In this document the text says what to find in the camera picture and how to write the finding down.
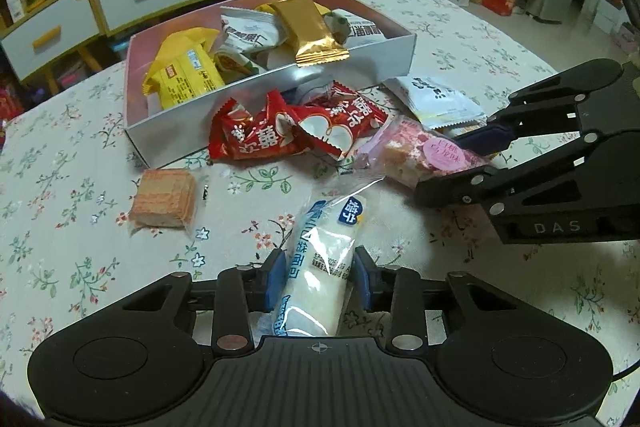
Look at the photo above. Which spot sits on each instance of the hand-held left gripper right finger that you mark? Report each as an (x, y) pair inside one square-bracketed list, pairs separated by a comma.
[(363, 279)]

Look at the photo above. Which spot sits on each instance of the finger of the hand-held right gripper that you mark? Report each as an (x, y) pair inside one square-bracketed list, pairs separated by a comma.
[(450, 189), (482, 137)]

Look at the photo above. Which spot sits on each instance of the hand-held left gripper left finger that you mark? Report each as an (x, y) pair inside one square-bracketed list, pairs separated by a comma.
[(276, 279)]

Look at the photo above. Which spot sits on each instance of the white blue bread packet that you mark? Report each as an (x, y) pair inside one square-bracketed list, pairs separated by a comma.
[(315, 267)]

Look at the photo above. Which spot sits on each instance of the pink clear snack packet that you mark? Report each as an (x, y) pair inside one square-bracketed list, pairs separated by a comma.
[(415, 149)]

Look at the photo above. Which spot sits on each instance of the white packet black lettering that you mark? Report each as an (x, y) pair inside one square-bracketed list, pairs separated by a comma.
[(435, 99)]

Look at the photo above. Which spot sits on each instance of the clear wafer packet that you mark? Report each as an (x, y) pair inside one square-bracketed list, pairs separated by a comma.
[(160, 199)]

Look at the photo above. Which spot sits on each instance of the white nut snack packet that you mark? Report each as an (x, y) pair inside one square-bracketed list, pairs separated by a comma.
[(362, 32), (250, 34)]

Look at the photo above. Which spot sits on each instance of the pink cardboard box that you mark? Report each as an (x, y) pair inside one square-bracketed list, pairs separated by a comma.
[(175, 137)]

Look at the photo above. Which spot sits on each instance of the gold foil snack bar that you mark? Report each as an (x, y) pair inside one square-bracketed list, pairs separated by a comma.
[(305, 27)]

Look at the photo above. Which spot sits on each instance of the orange white snack packet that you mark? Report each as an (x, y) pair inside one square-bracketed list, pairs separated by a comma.
[(232, 64)]

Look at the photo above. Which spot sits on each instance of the large yellow snack packet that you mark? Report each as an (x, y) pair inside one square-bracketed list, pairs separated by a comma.
[(180, 72)]

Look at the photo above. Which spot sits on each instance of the red box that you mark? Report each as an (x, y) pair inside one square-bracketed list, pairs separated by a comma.
[(500, 2)]

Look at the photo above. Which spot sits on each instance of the small clear storage bin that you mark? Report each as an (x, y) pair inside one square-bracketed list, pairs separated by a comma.
[(72, 74)]

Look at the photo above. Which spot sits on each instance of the red printed bag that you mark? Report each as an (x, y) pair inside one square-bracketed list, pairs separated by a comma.
[(10, 99)]

